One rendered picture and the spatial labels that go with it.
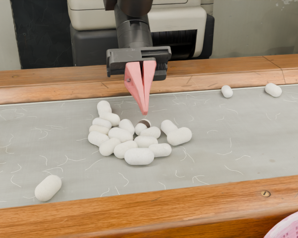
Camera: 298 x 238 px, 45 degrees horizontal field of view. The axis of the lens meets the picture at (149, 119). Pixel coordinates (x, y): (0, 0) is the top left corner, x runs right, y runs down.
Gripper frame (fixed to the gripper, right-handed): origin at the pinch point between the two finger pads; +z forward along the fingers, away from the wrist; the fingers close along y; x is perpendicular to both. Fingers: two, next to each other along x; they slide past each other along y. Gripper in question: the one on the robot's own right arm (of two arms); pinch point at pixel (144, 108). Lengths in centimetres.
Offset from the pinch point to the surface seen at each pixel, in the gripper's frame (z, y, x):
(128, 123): 3.3, -3.1, -2.7
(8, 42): -124, -58, 153
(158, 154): 9.4, -0.1, -6.3
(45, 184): 13.0, -13.6, -10.8
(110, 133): 5.1, -5.7, -3.7
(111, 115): 1.0, -5.3, -0.7
